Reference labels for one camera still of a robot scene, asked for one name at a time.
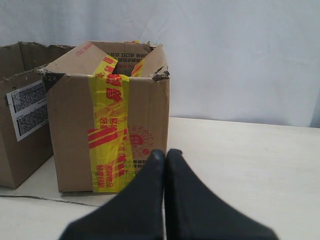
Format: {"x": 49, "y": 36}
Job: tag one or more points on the white curtain backdrop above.
{"x": 255, "y": 61}

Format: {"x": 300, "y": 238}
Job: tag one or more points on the taped cardboard box yellow tape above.
{"x": 108, "y": 108}

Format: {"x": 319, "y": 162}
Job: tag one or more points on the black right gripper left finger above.
{"x": 135, "y": 213}

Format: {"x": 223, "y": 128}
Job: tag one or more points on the brown cardboard box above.
{"x": 25, "y": 139}

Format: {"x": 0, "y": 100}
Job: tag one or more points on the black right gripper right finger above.
{"x": 194, "y": 212}

